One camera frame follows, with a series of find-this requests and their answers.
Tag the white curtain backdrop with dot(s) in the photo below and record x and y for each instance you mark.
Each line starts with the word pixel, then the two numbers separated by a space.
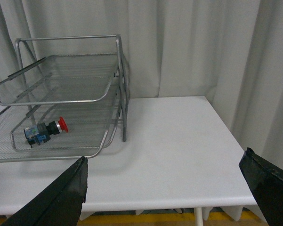
pixel 230 51

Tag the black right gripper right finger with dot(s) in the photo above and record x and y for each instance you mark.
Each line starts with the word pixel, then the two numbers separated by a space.
pixel 265 181

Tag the silver mesh paper rack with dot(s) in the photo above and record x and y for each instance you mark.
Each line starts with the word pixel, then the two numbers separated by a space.
pixel 80 78

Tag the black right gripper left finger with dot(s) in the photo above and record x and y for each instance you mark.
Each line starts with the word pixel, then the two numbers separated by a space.
pixel 60 203

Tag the red emergency stop button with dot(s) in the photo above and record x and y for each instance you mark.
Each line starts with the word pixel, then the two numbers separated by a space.
pixel 41 133

